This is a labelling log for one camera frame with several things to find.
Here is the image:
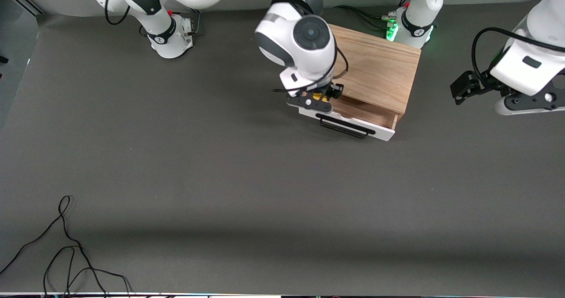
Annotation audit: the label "black drawer handle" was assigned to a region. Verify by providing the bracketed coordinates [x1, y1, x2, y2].
[315, 113, 377, 139]

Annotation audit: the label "white drawer with handle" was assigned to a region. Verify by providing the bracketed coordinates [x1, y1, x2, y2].
[298, 96, 399, 142]

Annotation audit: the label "wooden drawer cabinet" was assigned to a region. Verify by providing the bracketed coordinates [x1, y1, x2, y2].
[329, 23, 422, 129]

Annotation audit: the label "black left arm base cables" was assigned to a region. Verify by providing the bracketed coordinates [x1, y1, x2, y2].
[333, 0, 413, 31]

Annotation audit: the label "black arm base cables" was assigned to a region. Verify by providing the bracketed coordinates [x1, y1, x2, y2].
[139, 8, 202, 38]
[333, 0, 413, 31]

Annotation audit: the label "black right arm base cables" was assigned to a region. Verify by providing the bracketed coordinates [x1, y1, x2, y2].
[139, 8, 202, 38]

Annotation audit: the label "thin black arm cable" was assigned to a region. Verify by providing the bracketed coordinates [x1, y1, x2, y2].
[103, 0, 132, 26]

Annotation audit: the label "thin black loose cable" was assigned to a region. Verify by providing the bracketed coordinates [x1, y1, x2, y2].
[0, 195, 133, 298]

